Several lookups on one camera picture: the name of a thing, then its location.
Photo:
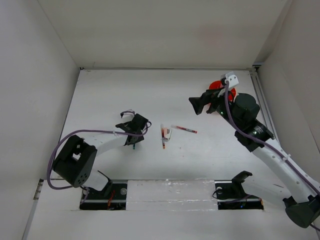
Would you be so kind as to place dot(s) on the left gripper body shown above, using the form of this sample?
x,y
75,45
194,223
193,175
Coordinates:
x,y
139,139

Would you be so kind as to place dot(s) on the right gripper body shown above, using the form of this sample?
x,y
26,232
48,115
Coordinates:
x,y
217,99

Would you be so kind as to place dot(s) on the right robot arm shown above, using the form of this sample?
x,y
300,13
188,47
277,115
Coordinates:
x,y
299,195

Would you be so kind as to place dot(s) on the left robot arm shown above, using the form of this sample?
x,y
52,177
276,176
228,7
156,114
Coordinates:
x,y
71,164

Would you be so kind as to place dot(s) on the orange round organizer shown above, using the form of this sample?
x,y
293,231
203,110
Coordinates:
x,y
218,85

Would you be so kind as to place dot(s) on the orange gel pen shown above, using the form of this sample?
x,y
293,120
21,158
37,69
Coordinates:
x,y
162,139

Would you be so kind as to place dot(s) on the red gel pen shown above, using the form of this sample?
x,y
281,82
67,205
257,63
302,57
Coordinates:
x,y
184,129

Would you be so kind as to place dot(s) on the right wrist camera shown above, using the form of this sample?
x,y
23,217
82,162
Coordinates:
x,y
229,78

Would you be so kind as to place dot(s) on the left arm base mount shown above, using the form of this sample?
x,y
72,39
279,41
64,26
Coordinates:
x,y
102,193

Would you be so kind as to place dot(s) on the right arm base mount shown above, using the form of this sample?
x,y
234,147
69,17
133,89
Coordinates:
x,y
230,194

